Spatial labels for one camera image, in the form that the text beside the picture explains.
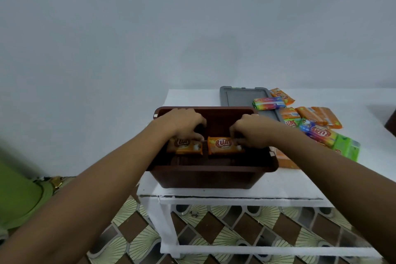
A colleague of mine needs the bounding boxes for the person's left hand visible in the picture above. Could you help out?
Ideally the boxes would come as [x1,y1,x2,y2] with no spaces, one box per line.
[157,108,207,142]

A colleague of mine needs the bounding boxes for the person's right hand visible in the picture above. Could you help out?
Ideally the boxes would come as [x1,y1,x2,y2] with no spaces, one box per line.
[230,114,281,149]

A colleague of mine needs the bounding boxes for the orange snack packet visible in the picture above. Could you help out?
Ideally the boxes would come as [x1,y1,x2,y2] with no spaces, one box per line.
[167,137,204,156]
[269,88,296,106]
[311,106,343,130]
[295,106,328,126]
[272,147,300,170]
[279,107,301,120]
[207,136,245,156]

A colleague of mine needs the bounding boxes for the person's right forearm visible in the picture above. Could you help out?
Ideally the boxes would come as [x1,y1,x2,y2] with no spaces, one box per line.
[270,122,396,264]

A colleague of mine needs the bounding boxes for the person's left forearm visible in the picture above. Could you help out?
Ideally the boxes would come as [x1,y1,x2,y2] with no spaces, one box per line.
[0,118,174,264]

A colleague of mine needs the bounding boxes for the white wooden table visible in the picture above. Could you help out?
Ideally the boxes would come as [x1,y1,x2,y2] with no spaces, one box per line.
[136,88,396,259]

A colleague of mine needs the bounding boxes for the brown plastic storage box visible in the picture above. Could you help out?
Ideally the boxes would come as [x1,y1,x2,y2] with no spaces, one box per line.
[147,106,279,190]

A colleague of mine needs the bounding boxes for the grey plastic box lid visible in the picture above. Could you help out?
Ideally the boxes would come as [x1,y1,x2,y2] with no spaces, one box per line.
[220,86,284,122]

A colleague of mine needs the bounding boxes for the rainbow striped snack packet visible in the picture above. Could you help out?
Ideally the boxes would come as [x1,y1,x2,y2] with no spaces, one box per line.
[252,97,286,111]

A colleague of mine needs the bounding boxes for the purple multicoloured snack packet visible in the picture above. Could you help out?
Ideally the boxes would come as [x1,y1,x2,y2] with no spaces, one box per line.
[298,118,338,147]

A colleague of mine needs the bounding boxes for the dark brown object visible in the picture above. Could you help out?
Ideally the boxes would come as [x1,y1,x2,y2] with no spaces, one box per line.
[384,109,396,137]

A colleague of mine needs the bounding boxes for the green cloth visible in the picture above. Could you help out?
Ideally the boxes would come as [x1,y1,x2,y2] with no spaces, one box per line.
[0,160,76,231]

